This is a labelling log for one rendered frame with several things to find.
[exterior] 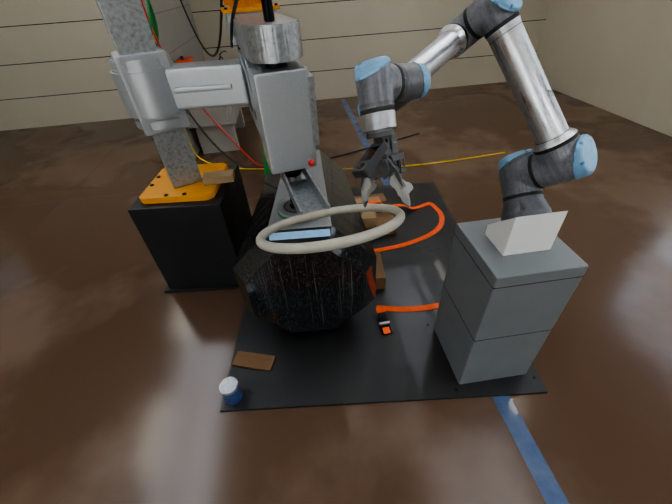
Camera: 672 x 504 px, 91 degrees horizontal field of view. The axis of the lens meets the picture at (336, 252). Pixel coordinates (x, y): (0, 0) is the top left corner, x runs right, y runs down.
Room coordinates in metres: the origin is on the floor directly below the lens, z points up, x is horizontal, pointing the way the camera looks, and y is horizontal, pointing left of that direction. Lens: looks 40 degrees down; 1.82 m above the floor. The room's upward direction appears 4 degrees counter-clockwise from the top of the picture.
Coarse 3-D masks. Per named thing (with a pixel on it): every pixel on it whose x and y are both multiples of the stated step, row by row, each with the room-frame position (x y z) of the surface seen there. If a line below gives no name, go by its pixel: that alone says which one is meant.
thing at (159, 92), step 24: (144, 72) 2.00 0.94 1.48; (168, 72) 2.07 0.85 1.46; (192, 72) 2.07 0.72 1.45; (216, 72) 2.07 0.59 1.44; (240, 72) 2.08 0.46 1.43; (120, 96) 2.05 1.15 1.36; (144, 96) 1.99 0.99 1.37; (168, 96) 2.04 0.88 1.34; (192, 96) 2.07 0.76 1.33; (216, 96) 2.07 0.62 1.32; (240, 96) 2.08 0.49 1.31
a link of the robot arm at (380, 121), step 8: (376, 112) 0.84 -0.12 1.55; (384, 112) 0.84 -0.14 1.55; (392, 112) 0.85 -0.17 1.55; (368, 120) 0.84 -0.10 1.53; (376, 120) 0.83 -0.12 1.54; (384, 120) 0.83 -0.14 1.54; (392, 120) 0.84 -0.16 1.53; (368, 128) 0.84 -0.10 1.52; (376, 128) 0.83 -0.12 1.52; (384, 128) 0.82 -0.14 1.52
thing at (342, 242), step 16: (336, 208) 1.10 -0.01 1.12; (352, 208) 1.08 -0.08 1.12; (368, 208) 1.05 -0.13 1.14; (384, 208) 0.99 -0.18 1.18; (400, 208) 0.92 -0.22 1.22; (272, 224) 0.99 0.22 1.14; (288, 224) 1.03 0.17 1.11; (384, 224) 0.75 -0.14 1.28; (400, 224) 0.79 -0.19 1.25; (256, 240) 0.82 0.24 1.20; (336, 240) 0.68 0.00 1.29; (352, 240) 0.68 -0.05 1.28; (368, 240) 0.70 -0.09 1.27
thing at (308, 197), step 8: (304, 168) 1.48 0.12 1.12; (288, 184) 1.32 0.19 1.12; (296, 184) 1.40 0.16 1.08; (304, 184) 1.39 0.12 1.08; (312, 184) 1.33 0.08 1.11; (288, 192) 1.32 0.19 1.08; (296, 192) 1.32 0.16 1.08; (304, 192) 1.31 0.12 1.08; (312, 192) 1.31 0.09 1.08; (320, 192) 1.22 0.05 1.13; (296, 200) 1.17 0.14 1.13; (304, 200) 1.24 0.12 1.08; (312, 200) 1.24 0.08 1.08; (320, 200) 1.21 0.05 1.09; (296, 208) 1.15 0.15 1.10; (304, 208) 1.17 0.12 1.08; (312, 208) 1.17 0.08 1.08; (320, 208) 1.16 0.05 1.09; (328, 208) 1.11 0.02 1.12
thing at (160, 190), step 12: (204, 168) 2.31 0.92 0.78; (216, 168) 2.30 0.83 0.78; (156, 180) 2.17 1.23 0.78; (168, 180) 2.16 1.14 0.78; (144, 192) 2.01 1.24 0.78; (156, 192) 1.99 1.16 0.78; (168, 192) 1.98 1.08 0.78; (180, 192) 1.97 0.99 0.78; (192, 192) 1.96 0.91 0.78; (204, 192) 1.95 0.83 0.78; (216, 192) 2.00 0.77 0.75
